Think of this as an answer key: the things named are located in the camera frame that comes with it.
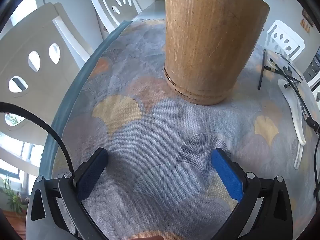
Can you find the orange hanging ornaments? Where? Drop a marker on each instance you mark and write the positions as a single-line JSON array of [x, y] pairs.
[[305, 26]]

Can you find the white dotted rice paddle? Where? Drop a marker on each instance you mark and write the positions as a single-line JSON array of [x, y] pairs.
[[295, 115], [298, 160]]

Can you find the white chair with oval holes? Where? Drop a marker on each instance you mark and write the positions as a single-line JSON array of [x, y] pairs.
[[30, 35], [315, 81], [297, 42], [110, 20]]

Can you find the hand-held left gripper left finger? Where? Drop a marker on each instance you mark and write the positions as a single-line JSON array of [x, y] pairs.
[[92, 172]]

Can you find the brown framed picture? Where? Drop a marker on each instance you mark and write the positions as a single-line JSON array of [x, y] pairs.
[[308, 15]]

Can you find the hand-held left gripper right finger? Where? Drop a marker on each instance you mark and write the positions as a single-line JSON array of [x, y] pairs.
[[227, 175]]

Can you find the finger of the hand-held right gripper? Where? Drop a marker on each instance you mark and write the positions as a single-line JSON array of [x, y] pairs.
[[314, 125]]

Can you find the brown bamboo utensil holder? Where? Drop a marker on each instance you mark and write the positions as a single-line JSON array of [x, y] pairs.
[[207, 42]]

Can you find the fan leaf patterned tablecloth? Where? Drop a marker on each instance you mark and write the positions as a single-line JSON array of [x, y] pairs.
[[162, 135]]

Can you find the green potted plant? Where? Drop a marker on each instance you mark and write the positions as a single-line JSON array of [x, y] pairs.
[[13, 197]]

